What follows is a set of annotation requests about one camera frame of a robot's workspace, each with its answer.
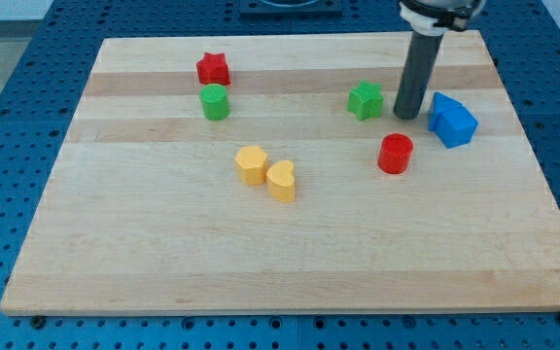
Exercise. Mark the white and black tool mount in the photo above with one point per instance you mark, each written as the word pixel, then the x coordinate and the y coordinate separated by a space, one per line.
pixel 435 17

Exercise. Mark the wooden board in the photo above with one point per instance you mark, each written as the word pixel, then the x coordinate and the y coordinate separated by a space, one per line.
pixel 144 213

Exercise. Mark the yellow hexagon block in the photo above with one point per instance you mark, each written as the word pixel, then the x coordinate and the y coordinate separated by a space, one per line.
pixel 251 164

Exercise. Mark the red star block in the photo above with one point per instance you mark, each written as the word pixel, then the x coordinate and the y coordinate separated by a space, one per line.
pixel 212 68

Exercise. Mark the red cylinder block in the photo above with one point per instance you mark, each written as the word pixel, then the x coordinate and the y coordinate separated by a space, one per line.
pixel 395 153

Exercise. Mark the blue cube block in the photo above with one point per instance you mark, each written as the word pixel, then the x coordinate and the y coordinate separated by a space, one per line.
pixel 456 127

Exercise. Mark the green cylinder block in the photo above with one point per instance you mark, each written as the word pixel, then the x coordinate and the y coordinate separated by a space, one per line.
pixel 214 102

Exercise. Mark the blue triangle block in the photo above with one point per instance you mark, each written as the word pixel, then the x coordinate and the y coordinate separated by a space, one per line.
pixel 440 104

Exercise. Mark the yellow heart block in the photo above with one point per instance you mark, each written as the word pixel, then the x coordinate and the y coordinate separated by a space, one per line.
pixel 281 181

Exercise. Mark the green star block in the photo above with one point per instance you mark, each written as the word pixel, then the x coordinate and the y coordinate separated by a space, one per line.
pixel 365 101

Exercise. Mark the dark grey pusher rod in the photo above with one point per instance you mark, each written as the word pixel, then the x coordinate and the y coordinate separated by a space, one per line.
pixel 419 64

